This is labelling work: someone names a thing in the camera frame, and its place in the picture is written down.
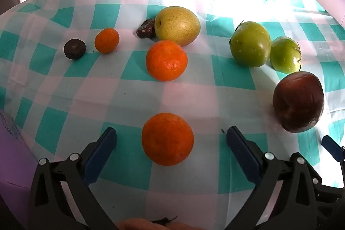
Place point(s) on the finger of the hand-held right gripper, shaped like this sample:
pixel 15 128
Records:
pixel 332 147
pixel 327 191

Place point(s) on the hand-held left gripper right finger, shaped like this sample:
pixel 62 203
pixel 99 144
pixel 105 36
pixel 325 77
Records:
pixel 242 154

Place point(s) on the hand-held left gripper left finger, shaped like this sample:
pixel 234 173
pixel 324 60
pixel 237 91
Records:
pixel 99 154

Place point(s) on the large orange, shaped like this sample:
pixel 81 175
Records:
pixel 166 60
pixel 167 139

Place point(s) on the white box with purple rim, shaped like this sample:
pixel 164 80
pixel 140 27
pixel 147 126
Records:
pixel 16 160

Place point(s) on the large green apple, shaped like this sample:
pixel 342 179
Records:
pixel 250 44

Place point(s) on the wrinkled brown date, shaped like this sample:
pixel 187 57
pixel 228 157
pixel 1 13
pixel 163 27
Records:
pixel 145 29

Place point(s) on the yellow pear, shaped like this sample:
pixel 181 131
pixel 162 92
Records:
pixel 178 26

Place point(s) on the dark red round fruit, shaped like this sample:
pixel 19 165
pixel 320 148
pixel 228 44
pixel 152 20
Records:
pixel 298 101

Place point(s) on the teal white checkered tablecloth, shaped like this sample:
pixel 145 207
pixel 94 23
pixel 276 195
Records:
pixel 107 90

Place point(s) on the small green apple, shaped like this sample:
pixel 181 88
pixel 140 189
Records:
pixel 285 54

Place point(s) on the small dark round fruit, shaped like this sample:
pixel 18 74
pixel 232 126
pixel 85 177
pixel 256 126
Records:
pixel 74 49

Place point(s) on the small orange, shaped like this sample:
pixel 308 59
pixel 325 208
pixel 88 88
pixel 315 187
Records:
pixel 106 40

